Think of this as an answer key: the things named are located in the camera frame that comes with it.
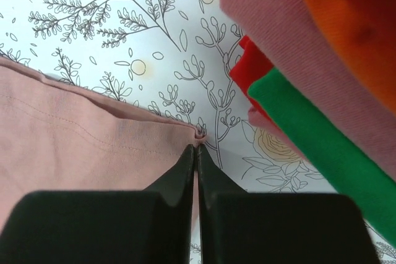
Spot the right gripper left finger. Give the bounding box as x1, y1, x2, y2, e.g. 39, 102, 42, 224
1, 145, 195, 263

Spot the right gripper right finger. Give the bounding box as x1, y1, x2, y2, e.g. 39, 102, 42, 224
197, 145, 379, 264

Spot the dusty pink printed t-shirt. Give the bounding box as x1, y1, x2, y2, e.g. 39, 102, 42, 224
1, 58, 205, 223

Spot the bottom pink folded t-shirt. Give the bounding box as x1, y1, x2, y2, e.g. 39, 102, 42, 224
247, 106, 306, 158

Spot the green folded t-shirt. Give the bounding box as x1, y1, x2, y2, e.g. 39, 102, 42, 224
248, 69, 395, 245

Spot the lower red folded t-shirt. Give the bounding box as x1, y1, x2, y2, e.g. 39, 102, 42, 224
230, 36, 273, 120

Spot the floral patterned table mat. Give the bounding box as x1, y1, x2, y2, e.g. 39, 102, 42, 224
1, 0, 395, 263

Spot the salmon folded t-shirt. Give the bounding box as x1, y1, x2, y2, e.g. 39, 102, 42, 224
220, 0, 395, 177

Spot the orange folded t-shirt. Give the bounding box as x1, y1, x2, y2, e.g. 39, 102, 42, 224
290, 0, 396, 107

